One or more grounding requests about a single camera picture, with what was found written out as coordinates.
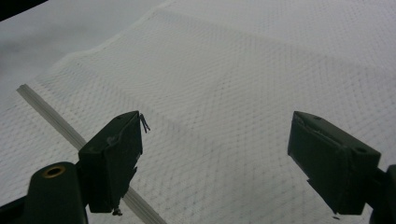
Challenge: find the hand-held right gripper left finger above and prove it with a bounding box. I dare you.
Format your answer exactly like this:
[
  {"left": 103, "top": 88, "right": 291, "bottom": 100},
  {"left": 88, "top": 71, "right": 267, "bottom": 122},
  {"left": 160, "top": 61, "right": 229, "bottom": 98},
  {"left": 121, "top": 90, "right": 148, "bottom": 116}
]
[{"left": 78, "top": 110, "right": 151, "bottom": 217}]

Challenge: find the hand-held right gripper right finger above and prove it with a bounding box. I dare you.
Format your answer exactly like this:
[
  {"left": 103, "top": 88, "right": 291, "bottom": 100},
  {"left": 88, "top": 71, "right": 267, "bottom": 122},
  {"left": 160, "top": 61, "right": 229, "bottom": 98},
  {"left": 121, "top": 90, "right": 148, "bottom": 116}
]
[{"left": 288, "top": 110, "right": 382, "bottom": 217}]

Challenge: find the white textured cloth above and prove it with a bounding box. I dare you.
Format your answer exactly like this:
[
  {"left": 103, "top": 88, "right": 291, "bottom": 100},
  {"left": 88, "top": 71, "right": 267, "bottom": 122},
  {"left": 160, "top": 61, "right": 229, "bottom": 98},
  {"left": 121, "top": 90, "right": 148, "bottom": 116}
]
[{"left": 0, "top": 0, "right": 396, "bottom": 224}]

